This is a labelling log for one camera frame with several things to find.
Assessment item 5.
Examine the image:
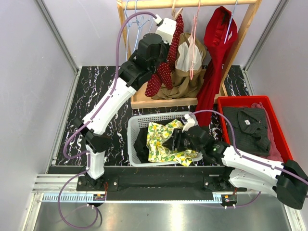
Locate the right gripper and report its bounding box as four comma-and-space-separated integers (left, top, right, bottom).
162, 128, 204, 154

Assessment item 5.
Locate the lemon print skirt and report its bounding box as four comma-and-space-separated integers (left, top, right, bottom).
146, 119, 198, 167

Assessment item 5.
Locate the black skirt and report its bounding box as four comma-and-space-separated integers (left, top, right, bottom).
134, 128, 150, 163

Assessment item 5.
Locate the red polka dot garment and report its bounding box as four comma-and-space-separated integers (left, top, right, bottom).
145, 13, 184, 97

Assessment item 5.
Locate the tan and white garment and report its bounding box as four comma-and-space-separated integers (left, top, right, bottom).
152, 33, 206, 100

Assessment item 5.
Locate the blue hanger of lemon skirt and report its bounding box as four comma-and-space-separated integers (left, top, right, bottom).
129, 0, 154, 49

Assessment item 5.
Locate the beige wooden hanger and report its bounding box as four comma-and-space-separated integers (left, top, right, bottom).
171, 0, 183, 21

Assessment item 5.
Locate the pink wire hanger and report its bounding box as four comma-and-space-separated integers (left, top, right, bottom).
189, 0, 201, 80

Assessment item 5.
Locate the light blue wire hanger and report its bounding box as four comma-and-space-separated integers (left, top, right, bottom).
124, 0, 131, 61

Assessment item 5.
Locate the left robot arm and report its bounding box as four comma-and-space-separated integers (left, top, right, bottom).
75, 33, 173, 191

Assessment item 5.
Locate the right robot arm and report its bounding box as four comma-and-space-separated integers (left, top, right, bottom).
171, 126, 308, 210

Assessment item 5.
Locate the blue hanger of red dress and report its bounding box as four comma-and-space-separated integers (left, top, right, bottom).
224, 0, 238, 44

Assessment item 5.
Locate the white plastic laundry basket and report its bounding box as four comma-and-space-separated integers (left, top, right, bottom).
127, 112, 203, 167

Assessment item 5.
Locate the wooden clothes rack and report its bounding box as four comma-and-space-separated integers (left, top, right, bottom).
117, 0, 261, 109

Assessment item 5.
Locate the dark striped shirt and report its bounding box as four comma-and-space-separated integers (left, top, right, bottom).
223, 106, 270, 157

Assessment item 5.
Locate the red plastic bin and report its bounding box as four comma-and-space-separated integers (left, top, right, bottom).
217, 95, 293, 162

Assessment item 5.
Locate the pink garment in bin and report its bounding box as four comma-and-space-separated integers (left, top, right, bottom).
251, 102, 283, 162

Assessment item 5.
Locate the red dress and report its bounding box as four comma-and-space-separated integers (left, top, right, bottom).
195, 6, 239, 128

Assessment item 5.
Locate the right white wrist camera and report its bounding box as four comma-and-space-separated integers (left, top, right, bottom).
181, 114, 198, 132

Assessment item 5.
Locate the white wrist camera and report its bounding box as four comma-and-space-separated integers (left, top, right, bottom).
181, 114, 198, 132
154, 14, 176, 45

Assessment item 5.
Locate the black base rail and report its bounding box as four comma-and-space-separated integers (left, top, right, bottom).
77, 166, 234, 203

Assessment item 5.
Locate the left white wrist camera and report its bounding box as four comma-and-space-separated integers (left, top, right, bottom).
154, 14, 176, 45

